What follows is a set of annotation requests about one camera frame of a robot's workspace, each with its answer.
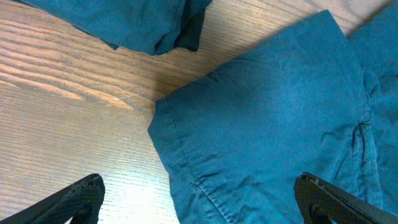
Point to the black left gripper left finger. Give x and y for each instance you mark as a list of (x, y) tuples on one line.
[(80, 202)]

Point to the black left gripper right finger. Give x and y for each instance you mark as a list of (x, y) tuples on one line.
[(320, 202)]

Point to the blue denim shorts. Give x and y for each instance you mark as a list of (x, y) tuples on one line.
[(308, 99)]

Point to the folded navy garment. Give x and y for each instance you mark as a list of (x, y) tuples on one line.
[(154, 27)]

